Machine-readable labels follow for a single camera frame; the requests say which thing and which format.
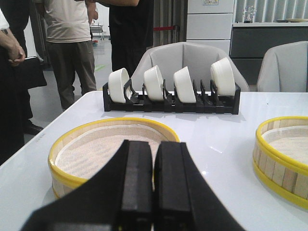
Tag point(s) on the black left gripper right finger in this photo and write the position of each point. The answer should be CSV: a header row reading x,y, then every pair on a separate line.
x,y
183,201

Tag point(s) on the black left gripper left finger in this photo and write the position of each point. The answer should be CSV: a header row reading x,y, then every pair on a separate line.
x,y
117,198

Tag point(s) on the bamboo steamer tray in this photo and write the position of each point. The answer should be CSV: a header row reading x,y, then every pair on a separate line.
x,y
280,157
81,152

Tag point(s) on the black bowl rack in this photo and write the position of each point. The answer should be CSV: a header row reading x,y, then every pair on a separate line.
x,y
205,103

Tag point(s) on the white bowl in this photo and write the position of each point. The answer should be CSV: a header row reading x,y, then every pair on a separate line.
x,y
184,87
153,82
116,82
222,75

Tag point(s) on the left grey chair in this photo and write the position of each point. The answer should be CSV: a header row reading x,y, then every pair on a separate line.
x,y
173,57

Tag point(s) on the grey chair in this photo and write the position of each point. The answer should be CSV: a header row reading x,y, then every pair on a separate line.
x,y
173,57
285,69

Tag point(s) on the person at left edge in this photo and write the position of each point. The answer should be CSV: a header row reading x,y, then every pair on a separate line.
x,y
15,109

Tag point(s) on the right grey chair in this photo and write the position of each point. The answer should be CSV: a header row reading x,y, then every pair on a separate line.
x,y
285,69

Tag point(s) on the dark grey sideboard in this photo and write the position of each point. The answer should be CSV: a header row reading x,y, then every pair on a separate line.
x,y
249,43

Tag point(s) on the red barrier belt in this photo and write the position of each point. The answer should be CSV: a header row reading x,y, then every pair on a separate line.
x,y
175,27

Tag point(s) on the person in black clothes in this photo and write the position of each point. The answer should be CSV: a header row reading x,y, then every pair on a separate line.
x,y
131,30

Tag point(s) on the person in beige shirt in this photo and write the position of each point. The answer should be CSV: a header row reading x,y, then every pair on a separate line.
x,y
69,46

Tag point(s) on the white drawer cabinet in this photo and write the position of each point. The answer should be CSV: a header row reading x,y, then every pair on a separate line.
x,y
209,22

